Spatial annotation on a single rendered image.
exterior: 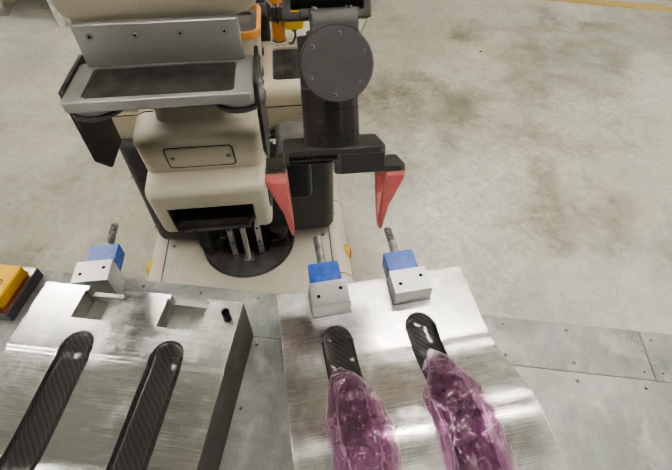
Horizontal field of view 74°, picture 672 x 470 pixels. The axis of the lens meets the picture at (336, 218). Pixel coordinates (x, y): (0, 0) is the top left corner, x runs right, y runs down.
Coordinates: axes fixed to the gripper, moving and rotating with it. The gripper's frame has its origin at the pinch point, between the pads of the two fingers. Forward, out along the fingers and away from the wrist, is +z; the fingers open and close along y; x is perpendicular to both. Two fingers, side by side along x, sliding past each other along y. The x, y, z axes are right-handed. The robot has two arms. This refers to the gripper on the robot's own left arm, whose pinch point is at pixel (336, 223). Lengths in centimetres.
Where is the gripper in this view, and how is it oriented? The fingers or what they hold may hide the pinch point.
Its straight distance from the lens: 49.5
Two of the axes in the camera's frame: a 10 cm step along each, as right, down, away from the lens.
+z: 0.5, 9.3, 3.7
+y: 9.9, -0.8, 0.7
